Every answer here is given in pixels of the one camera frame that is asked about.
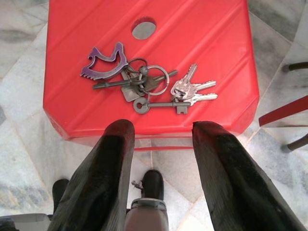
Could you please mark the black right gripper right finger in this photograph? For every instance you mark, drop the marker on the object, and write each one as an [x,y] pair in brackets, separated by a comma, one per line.
[235,187]

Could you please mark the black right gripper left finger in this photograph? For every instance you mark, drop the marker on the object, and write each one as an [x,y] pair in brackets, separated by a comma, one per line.
[101,183]

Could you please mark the grey square-headed key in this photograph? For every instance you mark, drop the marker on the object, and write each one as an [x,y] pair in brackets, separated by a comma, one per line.
[128,93]

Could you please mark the dark skeleton key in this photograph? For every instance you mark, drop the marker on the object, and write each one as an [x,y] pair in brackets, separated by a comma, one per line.
[163,105]

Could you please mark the brass key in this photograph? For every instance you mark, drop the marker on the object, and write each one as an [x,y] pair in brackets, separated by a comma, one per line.
[150,83]

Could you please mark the small silver key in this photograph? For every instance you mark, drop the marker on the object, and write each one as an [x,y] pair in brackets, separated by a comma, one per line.
[204,97]
[204,85]
[190,73]

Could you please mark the red plastic stool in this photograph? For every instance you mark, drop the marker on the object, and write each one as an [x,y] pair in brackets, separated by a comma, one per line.
[204,48]

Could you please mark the red metal frame bar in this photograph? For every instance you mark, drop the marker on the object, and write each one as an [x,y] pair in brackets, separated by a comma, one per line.
[286,111]

